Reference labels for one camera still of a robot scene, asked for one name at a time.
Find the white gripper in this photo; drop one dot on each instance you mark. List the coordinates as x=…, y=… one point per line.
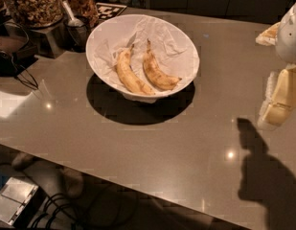
x=289, y=37

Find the ripe banana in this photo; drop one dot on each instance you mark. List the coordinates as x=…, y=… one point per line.
x=154, y=73
x=127, y=77

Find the white bowl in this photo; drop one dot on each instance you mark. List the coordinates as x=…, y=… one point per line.
x=142, y=56

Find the white paper liner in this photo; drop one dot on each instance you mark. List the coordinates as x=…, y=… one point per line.
x=166, y=42

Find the black white marker tag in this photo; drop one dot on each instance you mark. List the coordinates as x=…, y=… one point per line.
x=107, y=11

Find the dark small cup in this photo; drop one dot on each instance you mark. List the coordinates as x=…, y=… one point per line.
x=79, y=34

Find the white spoon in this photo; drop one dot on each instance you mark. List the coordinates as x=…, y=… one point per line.
x=72, y=20

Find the glass jar of granola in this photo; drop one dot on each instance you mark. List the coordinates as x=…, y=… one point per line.
x=86, y=9

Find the metal jar stand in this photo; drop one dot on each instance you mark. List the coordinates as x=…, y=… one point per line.
x=51, y=41

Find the glass jar of nuts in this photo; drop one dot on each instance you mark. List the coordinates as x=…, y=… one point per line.
x=35, y=13

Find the grey metal box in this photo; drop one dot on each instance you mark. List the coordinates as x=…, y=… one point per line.
x=17, y=202

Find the black device with cable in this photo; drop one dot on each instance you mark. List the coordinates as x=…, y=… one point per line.
x=17, y=54

